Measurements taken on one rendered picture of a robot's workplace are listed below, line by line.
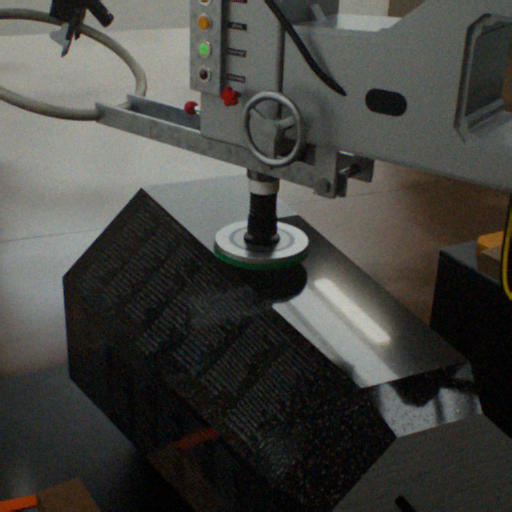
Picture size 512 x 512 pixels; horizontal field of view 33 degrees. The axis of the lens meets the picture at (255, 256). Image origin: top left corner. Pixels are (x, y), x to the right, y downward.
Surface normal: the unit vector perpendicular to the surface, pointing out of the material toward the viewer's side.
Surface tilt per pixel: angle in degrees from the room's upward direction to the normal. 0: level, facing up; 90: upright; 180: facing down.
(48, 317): 0
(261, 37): 90
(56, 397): 0
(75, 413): 0
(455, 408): 32
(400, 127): 90
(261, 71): 90
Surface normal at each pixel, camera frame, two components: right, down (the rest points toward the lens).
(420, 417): 0.26, -0.55
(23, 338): 0.04, -0.90
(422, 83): -0.58, 0.33
